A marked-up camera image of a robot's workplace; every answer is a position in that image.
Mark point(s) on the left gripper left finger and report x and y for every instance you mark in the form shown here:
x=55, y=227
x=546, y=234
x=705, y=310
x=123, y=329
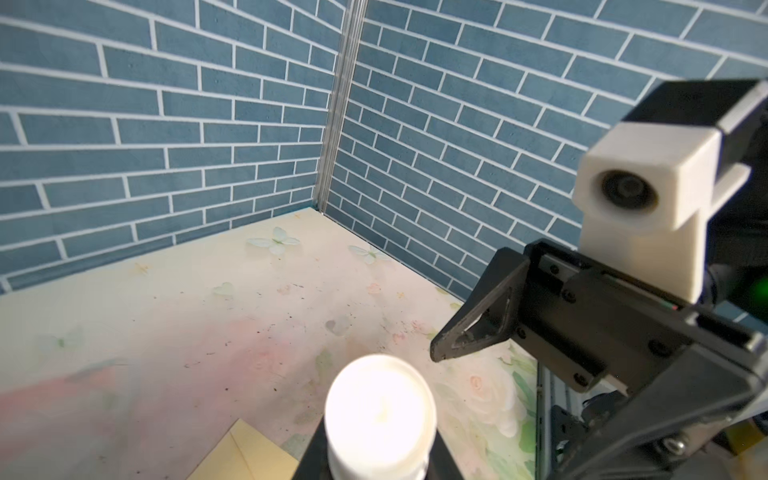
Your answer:
x=314, y=463

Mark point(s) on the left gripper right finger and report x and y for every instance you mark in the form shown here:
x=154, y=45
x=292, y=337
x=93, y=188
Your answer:
x=441, y=464

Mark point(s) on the yellow envelope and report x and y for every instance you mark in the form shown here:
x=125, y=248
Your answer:
x=244, y=453

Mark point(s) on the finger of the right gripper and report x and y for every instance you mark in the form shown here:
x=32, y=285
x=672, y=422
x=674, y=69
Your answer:
x=489, y=315

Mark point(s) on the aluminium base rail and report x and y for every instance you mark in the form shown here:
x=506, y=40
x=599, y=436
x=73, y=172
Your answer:
x=558, y=419

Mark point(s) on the right corner aluminium post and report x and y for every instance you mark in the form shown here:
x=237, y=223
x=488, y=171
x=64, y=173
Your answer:
x=352, y=25

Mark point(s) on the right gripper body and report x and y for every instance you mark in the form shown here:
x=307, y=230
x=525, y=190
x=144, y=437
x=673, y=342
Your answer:
x=682, y=372

